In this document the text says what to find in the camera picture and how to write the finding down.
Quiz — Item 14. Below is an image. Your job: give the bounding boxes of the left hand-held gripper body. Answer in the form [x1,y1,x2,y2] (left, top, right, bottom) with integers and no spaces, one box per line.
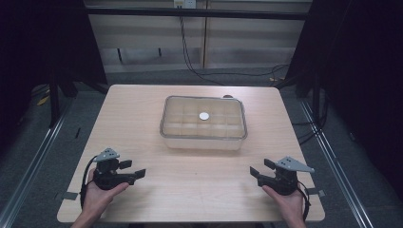
[92,147,138,191]

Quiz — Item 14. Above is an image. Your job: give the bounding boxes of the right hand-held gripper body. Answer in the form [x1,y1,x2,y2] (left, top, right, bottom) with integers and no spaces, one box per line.
[257,155,316,197]

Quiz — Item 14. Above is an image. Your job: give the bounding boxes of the clear plastic box with lid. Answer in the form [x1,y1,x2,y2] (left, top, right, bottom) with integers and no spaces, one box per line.
[159,95,249,152]

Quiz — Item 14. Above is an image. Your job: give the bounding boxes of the person's left hand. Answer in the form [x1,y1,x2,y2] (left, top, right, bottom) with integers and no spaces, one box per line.
[82,168,130,220]

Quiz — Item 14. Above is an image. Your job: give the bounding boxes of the person's right hand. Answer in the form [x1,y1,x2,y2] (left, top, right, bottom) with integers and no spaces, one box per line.
[261,184,307,222]

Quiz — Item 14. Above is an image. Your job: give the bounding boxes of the grey tape strip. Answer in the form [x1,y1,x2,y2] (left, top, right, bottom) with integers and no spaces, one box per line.
[306,187,327,199]
[56,191,79,201]

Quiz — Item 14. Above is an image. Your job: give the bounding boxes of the black metal stand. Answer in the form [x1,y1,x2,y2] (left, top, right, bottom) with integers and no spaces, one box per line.
[48,70,62,129]
[311,71,321,123]

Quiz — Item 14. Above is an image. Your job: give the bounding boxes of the black curtain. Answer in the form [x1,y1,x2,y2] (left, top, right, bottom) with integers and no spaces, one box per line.
[0,0,108,150]
[284,0,403,191]

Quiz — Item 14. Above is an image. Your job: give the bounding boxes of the black horizontal bar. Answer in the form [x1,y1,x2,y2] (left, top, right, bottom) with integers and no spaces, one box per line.
[85,7,309,21]

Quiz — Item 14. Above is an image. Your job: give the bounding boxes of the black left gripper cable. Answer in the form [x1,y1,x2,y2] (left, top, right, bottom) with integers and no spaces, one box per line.
[79,155,99,211]

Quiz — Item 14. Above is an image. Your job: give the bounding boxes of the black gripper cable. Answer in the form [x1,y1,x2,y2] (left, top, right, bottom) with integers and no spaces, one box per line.
[297,180,312,222]
[79,155,99,211]

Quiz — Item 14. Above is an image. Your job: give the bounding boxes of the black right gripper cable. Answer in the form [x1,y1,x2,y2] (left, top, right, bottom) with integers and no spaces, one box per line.
[297,180,312,222]

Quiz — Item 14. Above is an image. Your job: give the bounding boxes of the black cables beside rail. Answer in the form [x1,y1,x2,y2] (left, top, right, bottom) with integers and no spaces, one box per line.
[291,91,330,147]

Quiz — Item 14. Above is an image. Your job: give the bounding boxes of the metal floor rail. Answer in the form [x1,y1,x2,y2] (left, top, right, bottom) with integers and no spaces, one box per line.
[0,94,75,228]
[298,100,376,228]

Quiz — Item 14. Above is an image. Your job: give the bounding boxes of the black cable on floor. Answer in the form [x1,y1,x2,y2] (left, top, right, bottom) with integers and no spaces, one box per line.
[196,64,291,79]

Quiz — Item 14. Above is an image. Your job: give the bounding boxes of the black hanging wall cable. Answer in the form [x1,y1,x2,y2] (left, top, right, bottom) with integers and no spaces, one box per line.
[178,15,226,86]

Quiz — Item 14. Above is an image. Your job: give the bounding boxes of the white wall socket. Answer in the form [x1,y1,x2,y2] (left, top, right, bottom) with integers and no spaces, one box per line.
[173,0,198,10]

